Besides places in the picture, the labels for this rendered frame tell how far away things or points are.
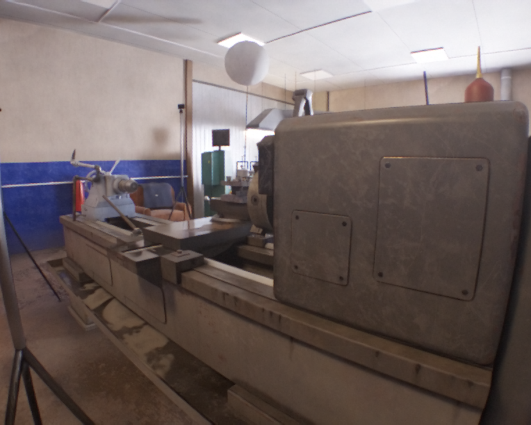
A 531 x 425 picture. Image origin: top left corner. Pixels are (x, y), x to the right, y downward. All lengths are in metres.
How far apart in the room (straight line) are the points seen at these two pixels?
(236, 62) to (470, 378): 4.94
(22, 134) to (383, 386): 5.21
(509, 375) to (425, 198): 0.39
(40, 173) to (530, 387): 5.40
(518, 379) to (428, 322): 0.21
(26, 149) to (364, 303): 5.07
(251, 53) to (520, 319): 4.86
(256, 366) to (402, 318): 0.51
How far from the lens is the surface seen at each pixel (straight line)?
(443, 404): 0.76
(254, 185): 1.01
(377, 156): 0.65
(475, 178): 0.61
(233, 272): 1.09
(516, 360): 0.74
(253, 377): 1.06
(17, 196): 5.31
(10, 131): 5.32
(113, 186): 2.21
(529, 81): 8.15
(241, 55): 5.13
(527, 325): 0.71
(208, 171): 5.80
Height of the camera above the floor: 1.21
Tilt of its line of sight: 9 degrees down
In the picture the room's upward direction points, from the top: straight up
